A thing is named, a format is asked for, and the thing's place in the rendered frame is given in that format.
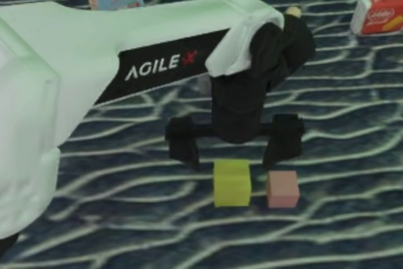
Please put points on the red and white snack packet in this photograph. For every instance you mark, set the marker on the red and white snack packet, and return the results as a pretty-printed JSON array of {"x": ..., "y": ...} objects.
[{"x": 379, "y": 14}]

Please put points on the dark blue patterned tablecloth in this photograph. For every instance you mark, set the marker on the dark blue patterned tablecloth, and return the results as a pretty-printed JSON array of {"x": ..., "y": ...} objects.
[{"x": 201, "y": 187}]

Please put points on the pink cube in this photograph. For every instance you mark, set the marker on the pink cube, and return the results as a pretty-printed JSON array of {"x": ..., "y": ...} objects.
[{"x": 282, "y": 188}]

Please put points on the yellow-green cube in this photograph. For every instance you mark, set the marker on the yellow-green cube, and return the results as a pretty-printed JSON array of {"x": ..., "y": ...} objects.
[{"x": 232, "y": 184}]

